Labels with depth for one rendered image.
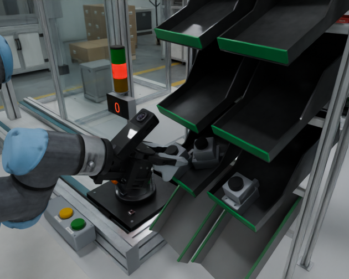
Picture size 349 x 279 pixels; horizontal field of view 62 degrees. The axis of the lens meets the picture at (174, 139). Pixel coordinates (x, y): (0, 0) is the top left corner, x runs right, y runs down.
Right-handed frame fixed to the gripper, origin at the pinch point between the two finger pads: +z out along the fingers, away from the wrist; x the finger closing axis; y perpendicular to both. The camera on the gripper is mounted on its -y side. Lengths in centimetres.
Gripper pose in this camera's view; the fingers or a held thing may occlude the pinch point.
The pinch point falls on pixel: (176, 154)
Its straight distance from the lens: 68.4
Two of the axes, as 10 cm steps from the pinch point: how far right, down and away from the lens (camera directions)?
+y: -3.4, 9.1, 2.2
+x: 6.0, 3.9, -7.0
